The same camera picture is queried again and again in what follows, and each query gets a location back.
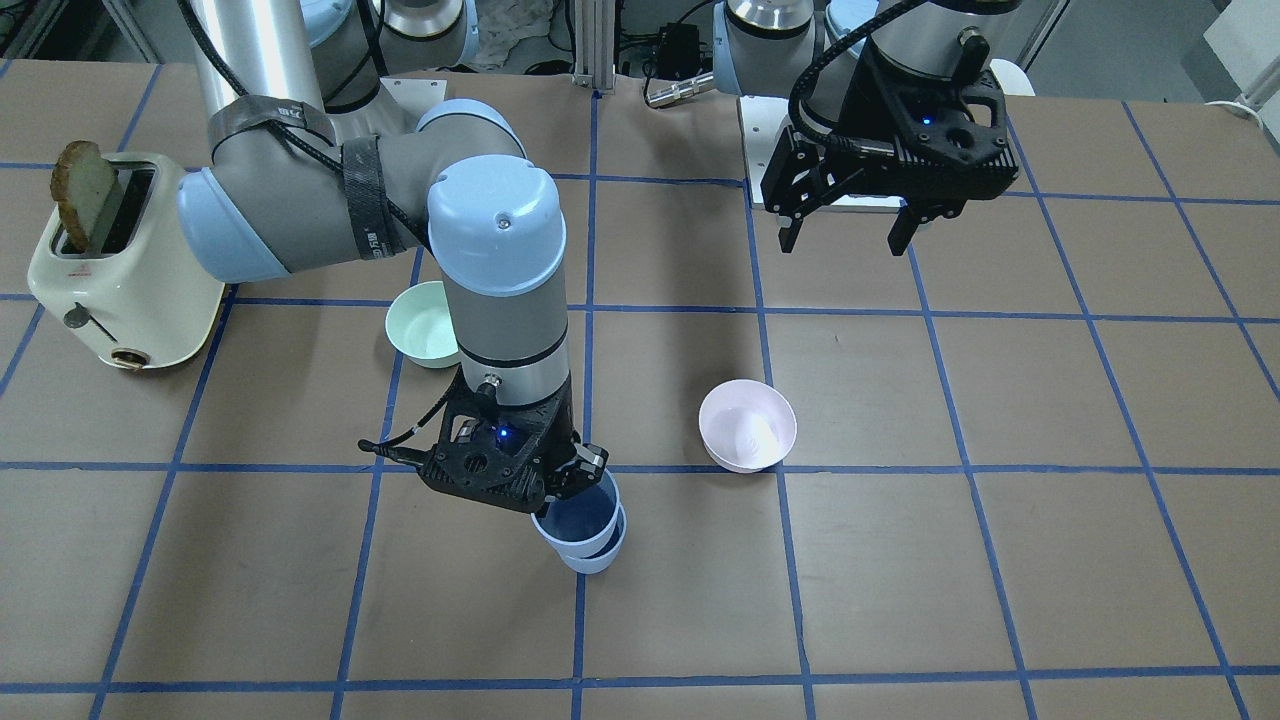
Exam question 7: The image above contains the toast slice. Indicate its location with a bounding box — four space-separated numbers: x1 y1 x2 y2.
50 140 123 254

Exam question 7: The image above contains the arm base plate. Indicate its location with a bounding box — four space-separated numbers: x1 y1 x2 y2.
739 95 906 213
376 78 448 135

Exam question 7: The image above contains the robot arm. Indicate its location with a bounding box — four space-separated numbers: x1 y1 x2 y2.
177 1 608 516
713 1 1020 256

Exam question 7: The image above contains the mint green bowl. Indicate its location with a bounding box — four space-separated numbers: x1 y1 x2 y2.
384 281 460 369

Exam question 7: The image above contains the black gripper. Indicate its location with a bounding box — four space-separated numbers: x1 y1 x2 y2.
762 40 1021 255
419 386 609 515

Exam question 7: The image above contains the pink bowl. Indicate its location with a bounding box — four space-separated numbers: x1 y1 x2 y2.
698 379 797 474

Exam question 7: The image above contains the blue cup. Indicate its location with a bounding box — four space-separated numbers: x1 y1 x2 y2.
557 506 628 575
530 470 625 560

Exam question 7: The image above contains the cream white toaster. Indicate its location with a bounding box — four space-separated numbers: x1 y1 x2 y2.
27 150 224 370

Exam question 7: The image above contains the aluminium frame post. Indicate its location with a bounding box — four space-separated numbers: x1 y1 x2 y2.
566 1 617 96

